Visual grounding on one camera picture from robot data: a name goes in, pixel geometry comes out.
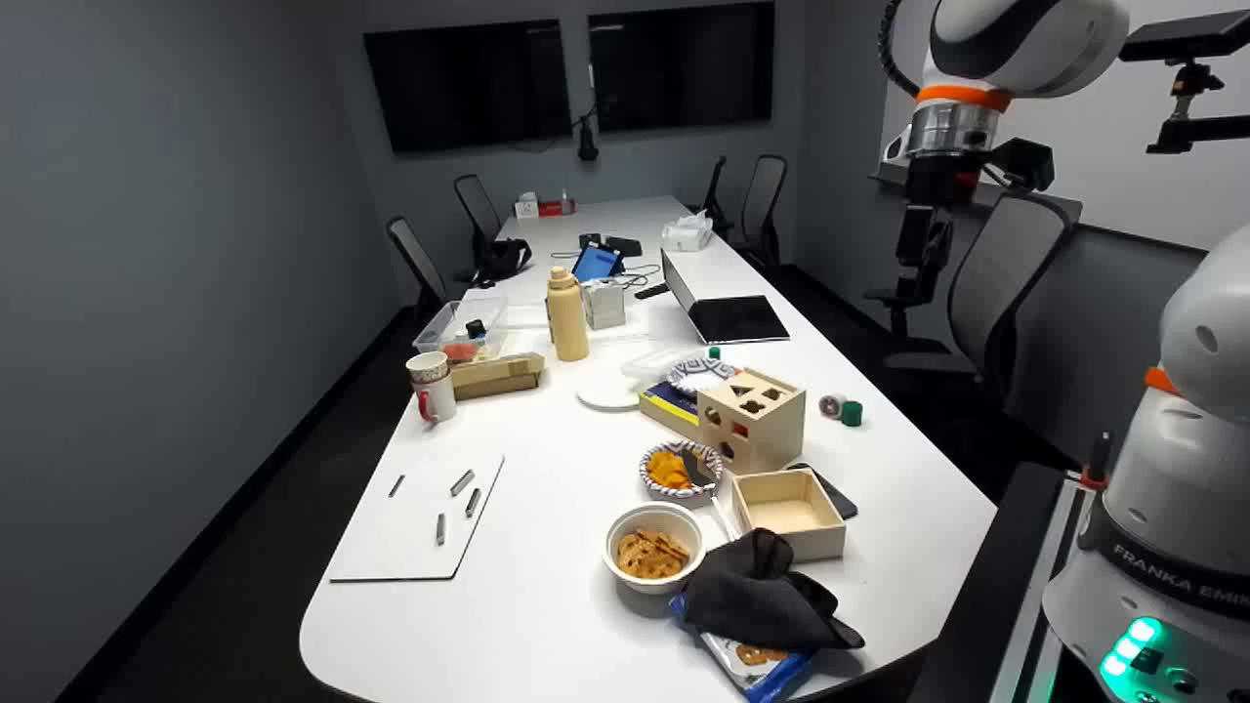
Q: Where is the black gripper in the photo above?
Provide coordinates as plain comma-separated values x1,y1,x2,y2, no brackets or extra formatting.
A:
897,197,963,313

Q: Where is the black cloth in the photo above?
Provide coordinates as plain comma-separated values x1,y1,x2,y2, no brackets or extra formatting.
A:
674,522,868,656

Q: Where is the grey mesh office chair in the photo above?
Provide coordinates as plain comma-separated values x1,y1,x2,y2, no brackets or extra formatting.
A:
868,192,1074,395

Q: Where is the laptop computer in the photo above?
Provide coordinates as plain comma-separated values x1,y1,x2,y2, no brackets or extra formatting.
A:
661,243,792,348

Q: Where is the wooden shape sorter box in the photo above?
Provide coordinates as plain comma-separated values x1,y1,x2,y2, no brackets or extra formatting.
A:
697,363,810,477

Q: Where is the black flat device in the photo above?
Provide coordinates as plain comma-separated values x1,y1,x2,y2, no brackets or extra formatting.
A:
797,460,862,522

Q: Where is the patterned paper plate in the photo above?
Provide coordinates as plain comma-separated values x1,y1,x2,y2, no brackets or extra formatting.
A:
665,354,742,398

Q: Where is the red black clamp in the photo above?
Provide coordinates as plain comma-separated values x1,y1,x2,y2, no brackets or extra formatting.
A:
1082,425,1118,496

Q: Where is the open wooden tray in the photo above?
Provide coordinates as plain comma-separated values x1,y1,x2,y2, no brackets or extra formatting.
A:
727,466,850,566

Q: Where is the patterned bowl with orange food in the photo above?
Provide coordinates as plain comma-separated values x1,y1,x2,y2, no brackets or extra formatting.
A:
638,437,727,509

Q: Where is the small black device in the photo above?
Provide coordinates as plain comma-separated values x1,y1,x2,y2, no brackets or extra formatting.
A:
579,230,646,260

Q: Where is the white square cup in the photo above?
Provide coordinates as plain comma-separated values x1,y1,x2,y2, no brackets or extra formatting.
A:
582,277,633,330

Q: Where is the blue tablet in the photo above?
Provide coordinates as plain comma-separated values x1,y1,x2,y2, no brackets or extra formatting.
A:
569,246,624,285

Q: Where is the white round plate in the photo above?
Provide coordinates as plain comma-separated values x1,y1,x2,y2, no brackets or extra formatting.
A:
574,371,646,414

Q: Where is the tan squeeze bottle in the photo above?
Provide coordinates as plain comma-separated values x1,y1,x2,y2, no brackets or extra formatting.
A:
542,260,594,363

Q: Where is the white bowl with snacks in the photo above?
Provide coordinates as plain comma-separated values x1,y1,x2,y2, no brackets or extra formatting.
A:
602,501,710,598

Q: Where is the blue snack bag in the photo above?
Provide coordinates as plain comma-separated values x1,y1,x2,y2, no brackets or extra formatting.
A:
667,591,837,703

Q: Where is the black backpack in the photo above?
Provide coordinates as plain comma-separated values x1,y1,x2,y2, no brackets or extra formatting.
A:
467,230,534,287

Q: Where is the clear plastic bin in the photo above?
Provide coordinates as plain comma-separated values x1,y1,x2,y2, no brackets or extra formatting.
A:
409,287,512,354

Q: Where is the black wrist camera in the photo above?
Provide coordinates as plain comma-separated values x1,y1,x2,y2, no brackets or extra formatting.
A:
983,134,1060,203

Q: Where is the black corrugated cable conduit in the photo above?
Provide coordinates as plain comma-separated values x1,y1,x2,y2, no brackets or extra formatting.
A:
880,0,928,102

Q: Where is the black wall monitor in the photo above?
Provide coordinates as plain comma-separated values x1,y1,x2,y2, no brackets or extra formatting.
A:
587,0,781,136
358,14,574,157

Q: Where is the white metal frame rail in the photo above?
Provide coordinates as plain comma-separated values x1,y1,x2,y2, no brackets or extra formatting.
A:
990,466,1108,703

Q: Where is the black camera on stand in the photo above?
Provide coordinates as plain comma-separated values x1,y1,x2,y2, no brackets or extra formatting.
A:
1118,7,1250,157

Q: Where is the black conference camera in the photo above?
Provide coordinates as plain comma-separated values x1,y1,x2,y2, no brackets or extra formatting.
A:
574,62,604,169

